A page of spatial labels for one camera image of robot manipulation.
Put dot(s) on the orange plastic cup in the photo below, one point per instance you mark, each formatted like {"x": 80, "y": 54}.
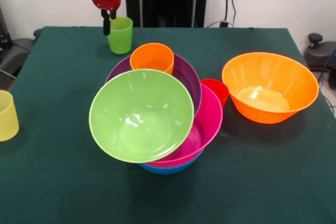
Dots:
{"x": 152, "y": 58}

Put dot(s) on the large blue plastic bowl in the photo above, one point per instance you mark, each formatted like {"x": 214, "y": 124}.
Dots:
{"x": 168, "y": 170}

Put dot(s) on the large orange plastic bowl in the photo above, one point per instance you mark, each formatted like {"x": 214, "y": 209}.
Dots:
{"x": 262, "y": 77}

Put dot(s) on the yellow plastic cup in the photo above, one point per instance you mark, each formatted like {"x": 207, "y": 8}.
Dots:
{"x": 8, "y": 119}

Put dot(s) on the pink plastic bowl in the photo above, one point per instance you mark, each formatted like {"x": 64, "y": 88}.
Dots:
{"x": 207, "y": 124}

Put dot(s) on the dark green tablecloth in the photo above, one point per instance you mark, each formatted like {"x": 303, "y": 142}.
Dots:
{"x": 236, "y": 182}

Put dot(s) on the red plastic cup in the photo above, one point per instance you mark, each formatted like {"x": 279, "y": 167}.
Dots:
{"x": 216, "y": 90}

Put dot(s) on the green plastic cup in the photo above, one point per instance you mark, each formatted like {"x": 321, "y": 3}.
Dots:
{"x": 120, "y": 37}

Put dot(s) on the black equipment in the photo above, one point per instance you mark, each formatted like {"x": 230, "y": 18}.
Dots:
{"x": 10, "y": 53}

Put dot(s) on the black wheeled base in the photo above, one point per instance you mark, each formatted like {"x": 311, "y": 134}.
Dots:
{"x": 319, "y": 53}

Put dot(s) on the purple plastic bowl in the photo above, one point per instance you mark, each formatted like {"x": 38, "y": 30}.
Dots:
{"x": 189, "y": 79}

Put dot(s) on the green plastic bowl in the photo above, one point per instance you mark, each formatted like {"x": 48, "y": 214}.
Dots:
{"x": 141, "y": 119}

